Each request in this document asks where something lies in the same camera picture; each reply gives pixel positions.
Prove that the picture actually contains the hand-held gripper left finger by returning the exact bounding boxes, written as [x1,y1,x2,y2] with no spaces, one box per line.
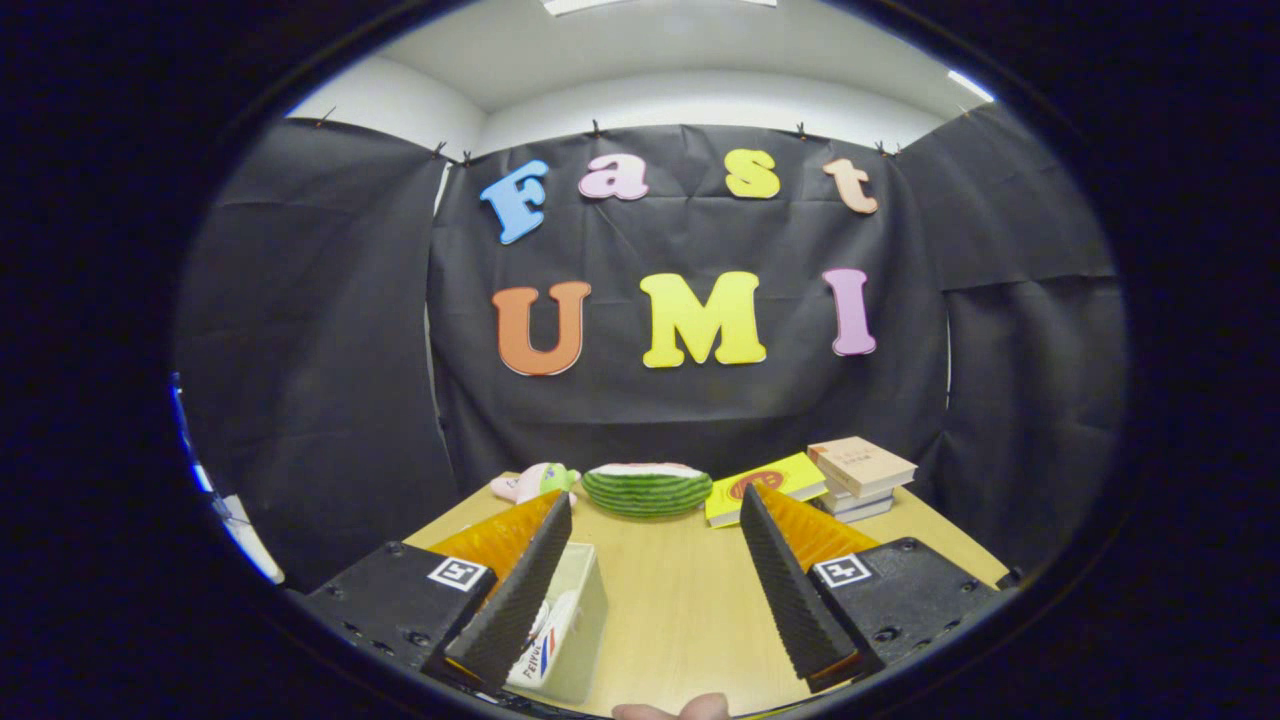
[300,490,574,694]

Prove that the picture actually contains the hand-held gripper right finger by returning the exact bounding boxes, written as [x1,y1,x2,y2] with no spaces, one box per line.
[740,483,1003,695]

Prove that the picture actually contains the pale green fabric storage box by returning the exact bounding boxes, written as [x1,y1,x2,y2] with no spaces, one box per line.
[505,542,610,707]

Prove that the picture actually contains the pink and green plush toy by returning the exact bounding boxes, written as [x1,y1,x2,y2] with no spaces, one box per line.
[490,462,582,507]

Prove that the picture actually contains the yellow book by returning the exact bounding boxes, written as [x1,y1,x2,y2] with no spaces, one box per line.
[705,452,830,529]

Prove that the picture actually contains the white book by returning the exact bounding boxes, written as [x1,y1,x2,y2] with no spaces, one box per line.
[822,485,895,514]

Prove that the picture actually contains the tan cover book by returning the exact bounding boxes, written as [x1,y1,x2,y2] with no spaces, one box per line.
[807,436,919,500]

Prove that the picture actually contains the watermelon slice plush toy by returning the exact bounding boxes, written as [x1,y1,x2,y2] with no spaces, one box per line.
[582,462,715,519]

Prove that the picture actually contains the black backdrop cloth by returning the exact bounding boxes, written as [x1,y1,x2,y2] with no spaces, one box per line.
[172,103,1129,593]

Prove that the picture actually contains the long ceiling light panel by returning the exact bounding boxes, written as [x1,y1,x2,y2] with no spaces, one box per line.
[543,0,778,17]

